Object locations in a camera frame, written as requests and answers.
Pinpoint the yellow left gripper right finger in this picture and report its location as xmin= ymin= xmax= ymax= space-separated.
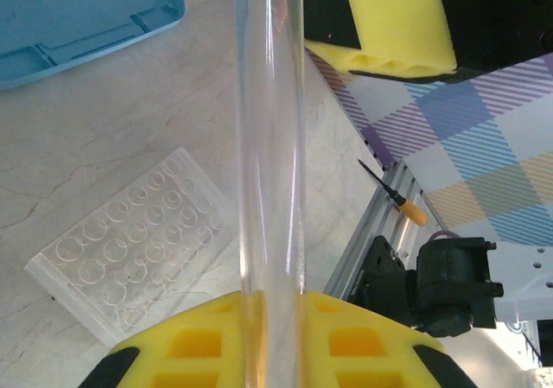
xmin=301 ymin=290 xmax=476 ymax=388

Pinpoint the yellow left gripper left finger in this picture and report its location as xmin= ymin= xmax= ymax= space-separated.
xmin=84 ymin=290 xmax=251 ymax=388

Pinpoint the clear acrylic test tube rack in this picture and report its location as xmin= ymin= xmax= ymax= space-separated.
xmin=23 ymin=147 xmax=237 ymax=347

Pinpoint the blue plastic bin lid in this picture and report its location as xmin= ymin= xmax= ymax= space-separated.
xmin=0 ymin=0 xmax=187 ymax=91

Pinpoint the wide aluminium base rail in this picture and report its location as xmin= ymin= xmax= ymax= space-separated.
xmin=322 ymin=159 xmax=449 ymax=307

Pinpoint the clear test tube blue cap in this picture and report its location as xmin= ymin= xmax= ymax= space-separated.
xmin=231 ymin=0 xmax=308 ymax=388

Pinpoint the screwdriver with yellow handle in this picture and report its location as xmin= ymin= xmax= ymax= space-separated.
xmin=357 ymin=158 xmax=429 ymax=227

